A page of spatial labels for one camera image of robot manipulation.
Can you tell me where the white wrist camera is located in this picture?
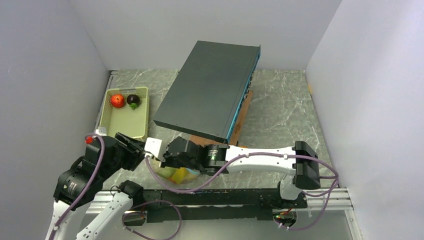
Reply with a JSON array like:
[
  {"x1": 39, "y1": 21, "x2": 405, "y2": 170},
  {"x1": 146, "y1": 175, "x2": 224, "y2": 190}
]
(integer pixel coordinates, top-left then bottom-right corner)
[
  {"x1": 84, "y1": 126, "x2": 107, "y2": 145},
  {"x1": 144, "y1": 137, "x2": 168, "y2": 162}
]

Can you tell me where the grey network switch box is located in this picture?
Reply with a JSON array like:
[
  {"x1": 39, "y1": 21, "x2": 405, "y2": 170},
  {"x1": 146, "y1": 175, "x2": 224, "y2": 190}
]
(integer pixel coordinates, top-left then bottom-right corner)
[{"x1": 153, "y1": 40, "x2": 261, "y2": 143}]

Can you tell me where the green cabbage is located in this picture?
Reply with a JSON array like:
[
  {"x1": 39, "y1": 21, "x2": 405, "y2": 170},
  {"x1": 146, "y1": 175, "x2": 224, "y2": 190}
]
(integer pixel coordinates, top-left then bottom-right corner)
[{"x1": 156, "y1": 167, "x2": 177, "y2": 179}]

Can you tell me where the dark purple mangosteen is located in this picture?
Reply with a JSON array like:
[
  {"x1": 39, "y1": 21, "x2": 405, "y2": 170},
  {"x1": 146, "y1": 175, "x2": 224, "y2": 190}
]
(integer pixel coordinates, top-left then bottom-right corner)
[{"x1": 126, "y1": 94, "x2": 141, "y2": 110}]

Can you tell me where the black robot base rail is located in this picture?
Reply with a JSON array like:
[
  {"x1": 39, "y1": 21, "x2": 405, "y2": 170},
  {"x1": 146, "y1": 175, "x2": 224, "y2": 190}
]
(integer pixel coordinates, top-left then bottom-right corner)
[{"x1": 133, "y1": 188, "x2": 308, "y2": 223}]

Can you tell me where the red apple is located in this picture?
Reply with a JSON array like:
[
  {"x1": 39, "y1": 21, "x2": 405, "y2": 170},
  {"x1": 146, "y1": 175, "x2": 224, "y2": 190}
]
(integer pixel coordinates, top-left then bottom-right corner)
[{"x1": 109, "y1": 94, "x2": 126, "y2": 109}]

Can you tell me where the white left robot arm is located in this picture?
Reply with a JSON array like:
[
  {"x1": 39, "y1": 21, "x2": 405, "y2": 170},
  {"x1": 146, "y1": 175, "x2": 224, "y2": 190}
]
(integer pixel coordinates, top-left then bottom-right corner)
[{"x1": 46, "y1": 132, "x2": 146, "y2": 240}]

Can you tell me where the pale green plastic basket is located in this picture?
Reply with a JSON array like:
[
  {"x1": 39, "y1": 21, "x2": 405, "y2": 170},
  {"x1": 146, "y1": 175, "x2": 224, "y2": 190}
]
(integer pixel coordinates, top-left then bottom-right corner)
[{"x1": 96, "y1": 86, "x2": 150, "y2": 141}]

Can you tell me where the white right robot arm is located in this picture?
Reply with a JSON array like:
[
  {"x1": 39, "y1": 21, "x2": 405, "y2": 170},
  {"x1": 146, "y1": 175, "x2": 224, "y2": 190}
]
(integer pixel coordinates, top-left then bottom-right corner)
[{"x1": 155, "y1": 137, "x2": 321, "y2": 208}]

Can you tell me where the clear zip bag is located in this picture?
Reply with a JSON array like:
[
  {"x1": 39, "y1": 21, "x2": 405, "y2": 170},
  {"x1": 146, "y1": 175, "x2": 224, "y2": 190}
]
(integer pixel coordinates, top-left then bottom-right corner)
[{"x1": 149, "y1": 158, "x2": 201, "y2": 185}]

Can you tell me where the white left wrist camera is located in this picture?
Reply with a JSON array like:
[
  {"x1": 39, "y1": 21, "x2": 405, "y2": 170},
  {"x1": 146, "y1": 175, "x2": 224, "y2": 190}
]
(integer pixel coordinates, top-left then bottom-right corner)
[{"x1": 84, "y1": 126, "x2": 107, "y2": 145}]

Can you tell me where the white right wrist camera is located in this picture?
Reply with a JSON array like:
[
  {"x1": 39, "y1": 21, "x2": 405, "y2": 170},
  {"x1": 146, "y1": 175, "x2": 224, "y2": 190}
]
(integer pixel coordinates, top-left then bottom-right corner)
[{"x1": 144, "y1": 137, "x2": 168, "y2": 162}]

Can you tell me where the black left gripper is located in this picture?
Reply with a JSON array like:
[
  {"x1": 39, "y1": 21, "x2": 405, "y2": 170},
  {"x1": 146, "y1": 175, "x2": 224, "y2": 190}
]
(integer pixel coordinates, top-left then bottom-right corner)
[{"x1": 100, "y1": 131, "x2": 148, "y2": 180}]

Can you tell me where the yellow lemon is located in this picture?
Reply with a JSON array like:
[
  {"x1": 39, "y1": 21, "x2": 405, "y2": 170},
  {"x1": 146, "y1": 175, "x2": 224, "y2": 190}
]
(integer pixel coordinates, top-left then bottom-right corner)
[{"x1": 169, "y1": 167, "x2": 198, "y2": 185}]

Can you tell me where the wooden board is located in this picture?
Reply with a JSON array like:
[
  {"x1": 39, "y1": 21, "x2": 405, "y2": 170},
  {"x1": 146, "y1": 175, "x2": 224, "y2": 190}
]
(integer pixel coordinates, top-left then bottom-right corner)
[{"x1": 189, "y1": 90, "x2": 253, "y2": 146}]

